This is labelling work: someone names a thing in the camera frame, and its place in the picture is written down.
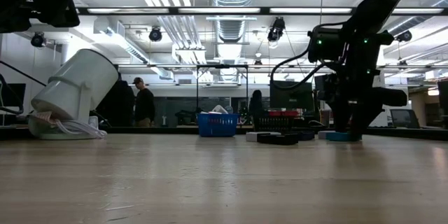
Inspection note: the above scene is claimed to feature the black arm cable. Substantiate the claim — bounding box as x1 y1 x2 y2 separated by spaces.
0 60 47 115
269 47 337 91

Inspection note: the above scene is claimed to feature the red crate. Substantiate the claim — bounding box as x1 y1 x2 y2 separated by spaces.
267 110 299 118

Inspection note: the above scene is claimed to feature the blue plastic basket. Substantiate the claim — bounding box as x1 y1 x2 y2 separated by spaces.
196 112 240 138

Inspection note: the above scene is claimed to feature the black aluminium table frame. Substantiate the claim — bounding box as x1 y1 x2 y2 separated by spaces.
0 125 448 142

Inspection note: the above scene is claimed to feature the black plastic basket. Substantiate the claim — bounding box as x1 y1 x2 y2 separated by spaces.
252 109 299 134

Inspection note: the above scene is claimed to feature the white cylindrical container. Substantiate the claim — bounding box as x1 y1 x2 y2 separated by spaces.
29 48 120 140

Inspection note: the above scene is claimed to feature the black beam with light strips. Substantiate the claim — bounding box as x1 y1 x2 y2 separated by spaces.
75 6 448 16

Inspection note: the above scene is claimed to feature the teal small display module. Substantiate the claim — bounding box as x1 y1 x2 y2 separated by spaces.
325 131 363 143

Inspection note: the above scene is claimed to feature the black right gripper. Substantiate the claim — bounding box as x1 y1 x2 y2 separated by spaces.
307 23 410 141

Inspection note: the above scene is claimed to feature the silver ventilation duct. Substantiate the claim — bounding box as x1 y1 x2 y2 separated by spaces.
209 0 259 43

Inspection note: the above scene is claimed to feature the person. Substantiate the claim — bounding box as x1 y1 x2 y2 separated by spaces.
99 72 137 128
248 89 264 117
132 76 156 128

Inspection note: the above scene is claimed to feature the black computer monitor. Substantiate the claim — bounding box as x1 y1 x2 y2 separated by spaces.
269 80 316 111
437 80 448 130
0 83 27 108

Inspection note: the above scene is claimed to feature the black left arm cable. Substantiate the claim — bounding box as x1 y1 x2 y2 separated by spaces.
0 60 47 115

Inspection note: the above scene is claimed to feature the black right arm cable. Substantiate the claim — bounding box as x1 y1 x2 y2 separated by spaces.
269 47 337 91

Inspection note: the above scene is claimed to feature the black small display module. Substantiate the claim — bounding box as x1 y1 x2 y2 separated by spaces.
256 132 300 146

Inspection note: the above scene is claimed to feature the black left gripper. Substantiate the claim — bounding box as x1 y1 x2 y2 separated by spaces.
0 0 81 34

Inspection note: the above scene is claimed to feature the black ceiling spotlight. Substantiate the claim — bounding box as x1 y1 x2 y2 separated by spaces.
267 16 286 43
30 31 47 48
148 26 163 43
396 29 414 43

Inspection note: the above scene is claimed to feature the black metal frame stand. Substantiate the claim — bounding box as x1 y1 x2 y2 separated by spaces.
195 64 250 115

